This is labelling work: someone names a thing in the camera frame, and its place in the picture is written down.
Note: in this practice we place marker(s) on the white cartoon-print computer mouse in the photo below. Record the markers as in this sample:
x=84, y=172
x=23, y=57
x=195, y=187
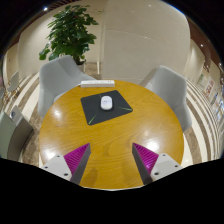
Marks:
x=106, y=102

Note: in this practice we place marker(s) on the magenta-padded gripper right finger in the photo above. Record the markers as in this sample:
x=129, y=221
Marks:
x=163, y=166

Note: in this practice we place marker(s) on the light grey shell chair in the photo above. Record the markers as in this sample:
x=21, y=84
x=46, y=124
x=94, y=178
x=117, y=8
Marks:
x=58, y=78
x=170, y=90

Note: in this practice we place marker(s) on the grey-green chair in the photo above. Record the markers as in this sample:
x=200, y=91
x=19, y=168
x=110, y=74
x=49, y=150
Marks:
x=11, y=133

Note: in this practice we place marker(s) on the white power strip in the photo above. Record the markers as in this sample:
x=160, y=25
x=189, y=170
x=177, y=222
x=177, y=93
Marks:
x=97, y=83

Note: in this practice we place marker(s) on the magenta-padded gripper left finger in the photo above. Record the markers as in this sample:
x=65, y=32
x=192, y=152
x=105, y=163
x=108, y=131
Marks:
x=61, y=166

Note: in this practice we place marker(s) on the distant white chair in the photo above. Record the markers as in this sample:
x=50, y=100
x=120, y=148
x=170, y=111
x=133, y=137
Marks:
x=14, y=81

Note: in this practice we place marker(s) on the white plant pot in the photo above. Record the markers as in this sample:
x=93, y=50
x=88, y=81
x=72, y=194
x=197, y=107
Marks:
x=81, y=66

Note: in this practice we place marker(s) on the red-white wall poster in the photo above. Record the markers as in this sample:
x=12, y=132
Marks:
x=209, y=89

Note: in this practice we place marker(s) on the black mouse pad green streaks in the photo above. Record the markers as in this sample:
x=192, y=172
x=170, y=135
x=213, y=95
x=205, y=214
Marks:
x=93, y=111

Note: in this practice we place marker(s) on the large green potted plant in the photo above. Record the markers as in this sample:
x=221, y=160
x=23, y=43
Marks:
x=70, y=33

